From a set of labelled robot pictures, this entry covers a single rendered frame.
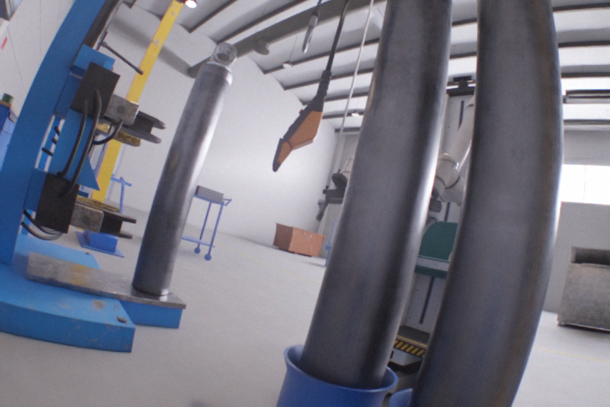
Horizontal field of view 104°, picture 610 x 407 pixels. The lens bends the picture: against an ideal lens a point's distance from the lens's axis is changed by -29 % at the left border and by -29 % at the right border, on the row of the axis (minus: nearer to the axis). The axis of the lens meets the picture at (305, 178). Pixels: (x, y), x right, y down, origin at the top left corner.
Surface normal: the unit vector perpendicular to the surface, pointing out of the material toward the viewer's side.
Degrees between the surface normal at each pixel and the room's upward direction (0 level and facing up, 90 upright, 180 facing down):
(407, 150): 90
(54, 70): 90
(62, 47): 90
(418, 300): 90
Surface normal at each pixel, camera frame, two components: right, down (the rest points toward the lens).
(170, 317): 0.69, 0.05
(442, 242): -0.70, -0.31
